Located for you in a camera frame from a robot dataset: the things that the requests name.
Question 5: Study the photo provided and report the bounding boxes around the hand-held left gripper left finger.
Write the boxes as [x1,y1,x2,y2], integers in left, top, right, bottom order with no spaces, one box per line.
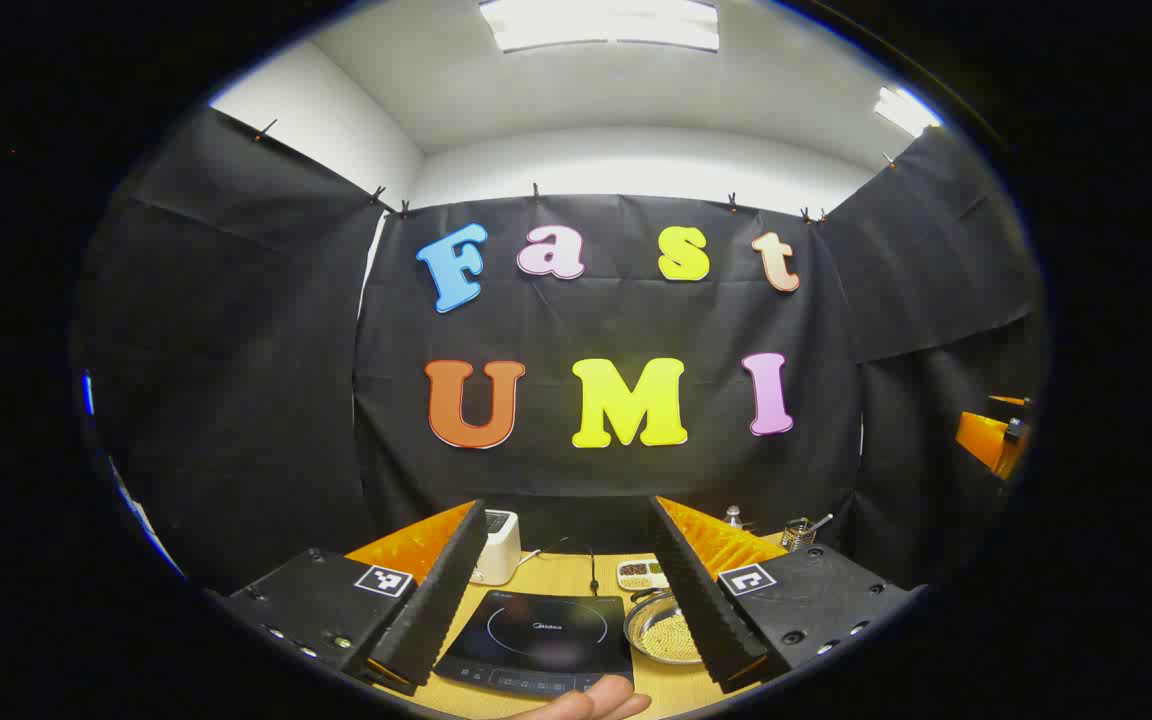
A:
[221,498,489,698]

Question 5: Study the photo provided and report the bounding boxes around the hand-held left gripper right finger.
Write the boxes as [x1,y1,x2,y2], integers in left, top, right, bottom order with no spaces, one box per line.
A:
[648,495,927,696]

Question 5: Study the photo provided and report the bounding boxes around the stainless steel pot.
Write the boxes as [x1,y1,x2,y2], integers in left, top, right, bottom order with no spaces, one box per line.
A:
[624,590,707,666]

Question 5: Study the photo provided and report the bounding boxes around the black induction cooktop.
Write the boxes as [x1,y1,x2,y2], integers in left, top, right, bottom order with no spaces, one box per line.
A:
[433,590,635,696]

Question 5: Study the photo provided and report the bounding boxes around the pile of soybeans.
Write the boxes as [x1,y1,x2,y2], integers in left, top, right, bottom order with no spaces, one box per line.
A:
[644,610,703,661]

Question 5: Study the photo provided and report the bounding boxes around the white divided bean dish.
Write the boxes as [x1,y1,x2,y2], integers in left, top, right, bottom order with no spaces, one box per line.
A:
[617,559,669,591]

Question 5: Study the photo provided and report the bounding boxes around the white toaster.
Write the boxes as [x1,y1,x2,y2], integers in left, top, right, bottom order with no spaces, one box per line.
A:
[471,509,522,586]

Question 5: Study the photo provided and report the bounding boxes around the black backdrop cloth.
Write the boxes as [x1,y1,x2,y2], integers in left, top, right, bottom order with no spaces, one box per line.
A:
[76,105,1047,601]

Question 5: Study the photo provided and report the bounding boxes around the small ceiling light panel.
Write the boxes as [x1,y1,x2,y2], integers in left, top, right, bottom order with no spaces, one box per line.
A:
[874,86,942,138]

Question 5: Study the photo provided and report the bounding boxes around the large ceiling light panel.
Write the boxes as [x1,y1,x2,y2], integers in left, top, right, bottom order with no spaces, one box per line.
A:
[479,0,721,54]

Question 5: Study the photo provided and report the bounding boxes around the black power cable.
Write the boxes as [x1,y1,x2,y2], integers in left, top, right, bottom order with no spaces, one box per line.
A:
[536,537,602,596]

